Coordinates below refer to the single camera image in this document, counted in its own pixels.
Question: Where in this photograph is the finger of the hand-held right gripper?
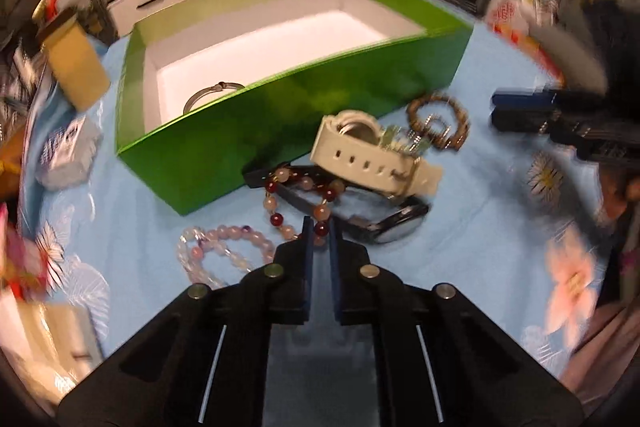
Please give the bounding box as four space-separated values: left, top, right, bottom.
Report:
489 108 608 159
491 88 571 109

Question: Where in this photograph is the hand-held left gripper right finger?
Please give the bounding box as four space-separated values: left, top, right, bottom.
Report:
327 217 586 427

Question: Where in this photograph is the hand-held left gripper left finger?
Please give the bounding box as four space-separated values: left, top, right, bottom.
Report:
55 216 315 427

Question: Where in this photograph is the red bead bracelet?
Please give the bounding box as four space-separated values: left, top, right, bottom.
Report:
262 167 346 242

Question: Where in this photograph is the pink bead bracelet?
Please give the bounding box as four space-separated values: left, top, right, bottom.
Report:
200 226 277 272

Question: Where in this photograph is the brown bead bracelet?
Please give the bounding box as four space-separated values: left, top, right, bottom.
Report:
406 93 472 152

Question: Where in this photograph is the white wrist watch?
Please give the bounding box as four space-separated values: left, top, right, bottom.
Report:
311 109 445 200

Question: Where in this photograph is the clear crystal bead bracelet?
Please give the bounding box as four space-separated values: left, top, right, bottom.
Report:
176 227 227 289

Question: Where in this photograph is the green jade bracelet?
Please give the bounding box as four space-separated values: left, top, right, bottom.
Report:
382 114 451 156

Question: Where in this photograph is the green cardboard box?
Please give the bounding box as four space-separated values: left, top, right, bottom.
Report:
116 0 475 217

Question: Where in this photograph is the black wrist watch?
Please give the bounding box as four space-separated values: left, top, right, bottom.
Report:
243 167 431 245

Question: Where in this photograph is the red white snack packet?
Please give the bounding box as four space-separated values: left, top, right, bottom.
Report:
482 0 566 88

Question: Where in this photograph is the blue floral tablecloth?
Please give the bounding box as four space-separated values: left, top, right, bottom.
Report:
20 24 621 408

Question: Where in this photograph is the silver bangle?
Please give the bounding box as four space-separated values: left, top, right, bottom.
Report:
183 82 246 115

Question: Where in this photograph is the small blue white box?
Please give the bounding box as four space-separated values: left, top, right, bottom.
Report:
35 117 102 192

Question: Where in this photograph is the yellow bottle with red strap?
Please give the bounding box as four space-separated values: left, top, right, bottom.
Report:
32 0 112 112

